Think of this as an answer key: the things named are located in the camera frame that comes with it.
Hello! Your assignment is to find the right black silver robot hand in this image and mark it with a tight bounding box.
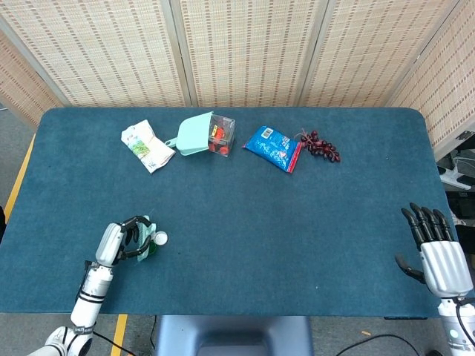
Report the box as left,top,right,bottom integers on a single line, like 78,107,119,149
394,202,475,297

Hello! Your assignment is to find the clear box with red items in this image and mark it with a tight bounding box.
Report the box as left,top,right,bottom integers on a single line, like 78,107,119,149
207,113,237,157

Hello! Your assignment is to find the blue snack bag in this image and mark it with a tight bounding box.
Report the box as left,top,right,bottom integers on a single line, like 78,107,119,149
242,125,302,175

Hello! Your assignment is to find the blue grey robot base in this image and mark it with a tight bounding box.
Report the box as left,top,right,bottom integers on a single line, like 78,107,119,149
154,314,315,356

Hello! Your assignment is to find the mint green dustpan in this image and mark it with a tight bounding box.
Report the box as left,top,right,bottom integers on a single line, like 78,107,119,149
165,111,215,156

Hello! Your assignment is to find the bamboo folding screen panel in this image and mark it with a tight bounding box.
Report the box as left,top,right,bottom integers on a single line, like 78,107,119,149
299,0,465,108
0,29,64,129
385,0,475,161
0,0,191,108
170,0,330,108

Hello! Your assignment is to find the white green printed packet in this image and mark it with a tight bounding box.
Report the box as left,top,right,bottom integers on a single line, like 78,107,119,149
120,119,176,174

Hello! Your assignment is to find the dark red grape bunch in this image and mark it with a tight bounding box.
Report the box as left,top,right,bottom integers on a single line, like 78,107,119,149
295,128,341,164

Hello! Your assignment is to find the black equipment box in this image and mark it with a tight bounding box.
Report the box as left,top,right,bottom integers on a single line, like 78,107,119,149
446,190,475,223

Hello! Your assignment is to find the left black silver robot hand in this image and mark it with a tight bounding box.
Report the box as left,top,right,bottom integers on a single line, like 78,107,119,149
95,214,157,267

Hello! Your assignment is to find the teal felt table mat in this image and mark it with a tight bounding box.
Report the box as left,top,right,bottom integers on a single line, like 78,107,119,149
0,107,475,319

